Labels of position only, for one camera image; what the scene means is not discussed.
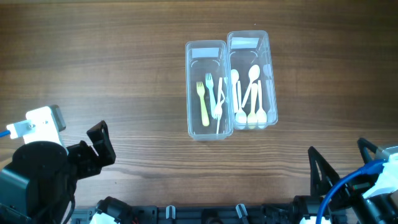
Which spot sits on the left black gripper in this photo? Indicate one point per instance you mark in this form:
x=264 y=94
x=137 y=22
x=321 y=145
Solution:
x=91 y=163

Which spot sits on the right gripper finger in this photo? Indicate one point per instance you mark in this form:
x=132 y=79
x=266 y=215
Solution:
x=322 y=176
x=365 y=147

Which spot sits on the thin white plastic spoon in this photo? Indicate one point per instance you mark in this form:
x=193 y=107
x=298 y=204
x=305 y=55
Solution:
x=261 y=114

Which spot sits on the yellow plastic spoon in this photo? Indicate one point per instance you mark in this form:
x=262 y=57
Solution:
x=252 y=118

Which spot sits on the yellow plastic fork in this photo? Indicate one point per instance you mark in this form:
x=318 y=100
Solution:
x=204 y=115

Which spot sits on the curved white plastic fork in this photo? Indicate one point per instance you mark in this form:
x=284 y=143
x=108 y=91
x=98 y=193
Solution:
x=222 y=115

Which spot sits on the light blue plastic fork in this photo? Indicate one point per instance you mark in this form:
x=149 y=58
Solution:
x=210 y=86

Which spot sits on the white spoon diagonal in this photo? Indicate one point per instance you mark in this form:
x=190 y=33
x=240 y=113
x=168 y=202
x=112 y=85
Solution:
x=253 y=74

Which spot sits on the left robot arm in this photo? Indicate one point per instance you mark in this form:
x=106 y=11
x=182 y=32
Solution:
x=39 y=184

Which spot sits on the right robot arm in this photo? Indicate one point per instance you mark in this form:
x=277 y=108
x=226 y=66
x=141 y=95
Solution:
x=348 y=193

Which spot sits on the left clear plastic container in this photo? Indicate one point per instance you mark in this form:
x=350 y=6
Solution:
x=201 y=57

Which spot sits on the clear plastic container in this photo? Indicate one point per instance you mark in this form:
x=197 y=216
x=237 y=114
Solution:
x=201 y=57
x=245 y=49

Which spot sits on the right clear plastic container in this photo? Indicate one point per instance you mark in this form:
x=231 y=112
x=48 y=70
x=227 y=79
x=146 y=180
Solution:
x=245 y=49

